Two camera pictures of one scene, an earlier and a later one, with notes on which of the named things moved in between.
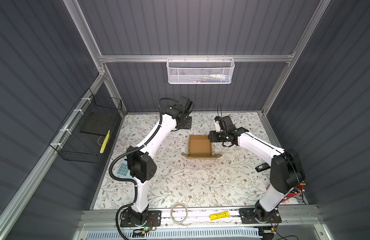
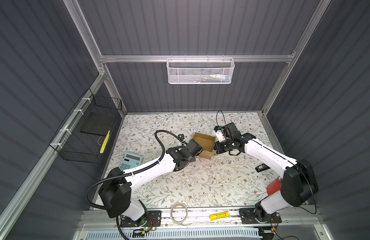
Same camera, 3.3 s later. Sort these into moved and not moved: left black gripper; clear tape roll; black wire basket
Moved: left black gripper
Not moved: clear tape roll; black wire basket
